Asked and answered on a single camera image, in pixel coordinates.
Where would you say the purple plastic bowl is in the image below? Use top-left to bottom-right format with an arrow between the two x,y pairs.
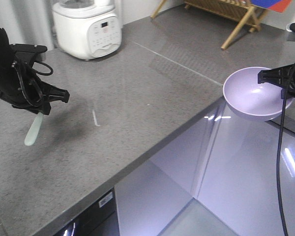
223,66 -> 283,121

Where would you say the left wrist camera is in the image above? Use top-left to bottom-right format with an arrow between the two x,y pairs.
10,44 -> 48,61

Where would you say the black disinfection cabinet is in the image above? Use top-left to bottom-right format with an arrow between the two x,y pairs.
55,188 -> 120,236

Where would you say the black right camera cable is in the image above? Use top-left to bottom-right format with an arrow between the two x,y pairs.
276,62 -> 295,236

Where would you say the wooden dish rack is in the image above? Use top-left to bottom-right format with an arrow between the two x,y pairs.
150,0 -> 271,51

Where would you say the pale green plastic spoon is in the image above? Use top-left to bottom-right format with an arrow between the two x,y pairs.
24,113 -> 44,146

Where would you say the white pleated curtain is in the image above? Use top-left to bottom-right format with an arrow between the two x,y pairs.
0,0 -> 55,50

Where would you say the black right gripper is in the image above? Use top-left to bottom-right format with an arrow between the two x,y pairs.
258,63 -> 295,98

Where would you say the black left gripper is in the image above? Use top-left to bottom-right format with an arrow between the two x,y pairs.
0,28 -> 70,115

